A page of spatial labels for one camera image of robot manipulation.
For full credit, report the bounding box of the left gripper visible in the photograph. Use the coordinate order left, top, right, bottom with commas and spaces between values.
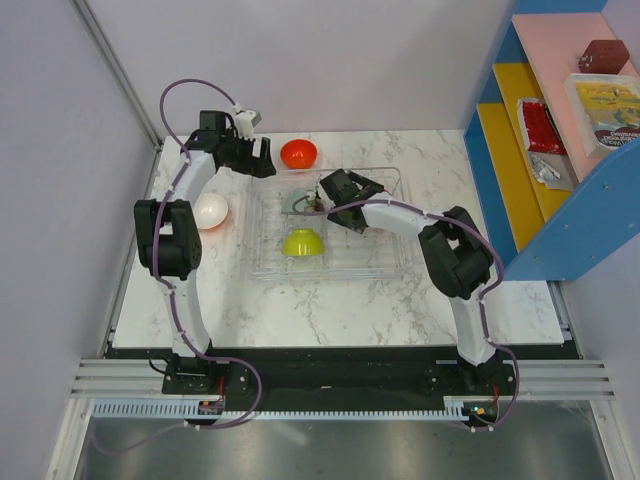
222, 130, 276, 180

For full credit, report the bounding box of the orange bowl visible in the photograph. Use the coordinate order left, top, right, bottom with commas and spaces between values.
280, 139, 318, 170

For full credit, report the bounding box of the pale green ceramic bowl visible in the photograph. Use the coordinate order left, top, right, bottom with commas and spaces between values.
281, 189, 325, 215

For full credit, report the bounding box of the yellow-green bowl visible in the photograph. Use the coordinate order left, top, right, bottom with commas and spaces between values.
282, 228, 325, 257

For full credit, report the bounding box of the white bowl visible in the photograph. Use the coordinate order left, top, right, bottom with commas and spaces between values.
193, 193, 229, 230

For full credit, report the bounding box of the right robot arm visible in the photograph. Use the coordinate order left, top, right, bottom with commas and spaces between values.
320, 169, 499, 394

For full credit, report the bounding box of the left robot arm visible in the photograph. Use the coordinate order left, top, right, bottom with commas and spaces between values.
134, 106, 276, 395

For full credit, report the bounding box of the crumpled silver wrapper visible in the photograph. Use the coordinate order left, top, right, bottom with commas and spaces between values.
527, 152, 573, 192

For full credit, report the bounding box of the red packet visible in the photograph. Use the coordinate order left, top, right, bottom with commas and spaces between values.
517, 97, 567, 156

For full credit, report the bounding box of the colourful shelf unit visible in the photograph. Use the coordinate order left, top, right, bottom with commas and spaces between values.
464, 1, 639, 281

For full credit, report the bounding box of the clear box with yellow print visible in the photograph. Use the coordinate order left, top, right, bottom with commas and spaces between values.
564, 73, 639, 158

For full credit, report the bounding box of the dark red box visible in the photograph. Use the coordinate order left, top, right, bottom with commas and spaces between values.
578, 39, 630, 75

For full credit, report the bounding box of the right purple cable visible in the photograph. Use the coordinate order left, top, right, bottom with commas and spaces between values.
292, 192, 521, 434

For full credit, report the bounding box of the purple cable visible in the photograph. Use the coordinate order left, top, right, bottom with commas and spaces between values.
292, 192, 521, 434
92, 78, 264, 456

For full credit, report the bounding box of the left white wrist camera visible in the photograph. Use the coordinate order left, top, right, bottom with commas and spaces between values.
233, 103, 262, 140

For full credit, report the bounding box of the clear wire dish rack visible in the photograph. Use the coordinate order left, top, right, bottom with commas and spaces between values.
244, 169, 412, 282

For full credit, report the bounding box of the aluminium frame rail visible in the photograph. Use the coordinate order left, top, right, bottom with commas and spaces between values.
69, 0, 163, 152

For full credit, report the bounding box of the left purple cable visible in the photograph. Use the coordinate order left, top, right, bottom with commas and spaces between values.
92, 78, 264, 456

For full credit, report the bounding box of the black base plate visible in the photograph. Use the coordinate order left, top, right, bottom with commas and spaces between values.
162, 347, 516, 412

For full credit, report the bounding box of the white slotted cable duct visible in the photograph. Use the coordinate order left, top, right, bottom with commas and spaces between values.
92, 399, 470, 421

